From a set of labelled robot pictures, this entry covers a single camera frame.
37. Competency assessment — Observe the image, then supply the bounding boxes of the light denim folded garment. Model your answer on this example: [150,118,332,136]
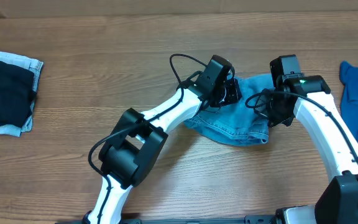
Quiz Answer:
[0,52,44,137]

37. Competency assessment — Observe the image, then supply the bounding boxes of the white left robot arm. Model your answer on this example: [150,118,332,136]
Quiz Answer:
[82,78,242,223]

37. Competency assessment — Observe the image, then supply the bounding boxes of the black folded garment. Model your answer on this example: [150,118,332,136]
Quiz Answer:
[0,61,36,128]

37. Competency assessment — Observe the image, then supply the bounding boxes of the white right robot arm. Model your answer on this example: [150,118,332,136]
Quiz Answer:
[260,73,358,223]

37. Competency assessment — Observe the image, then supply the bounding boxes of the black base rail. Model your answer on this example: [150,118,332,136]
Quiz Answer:
[54,213,291,224]

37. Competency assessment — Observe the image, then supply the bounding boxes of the light blue denim jeans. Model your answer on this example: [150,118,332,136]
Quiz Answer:
[184,73,273,146]

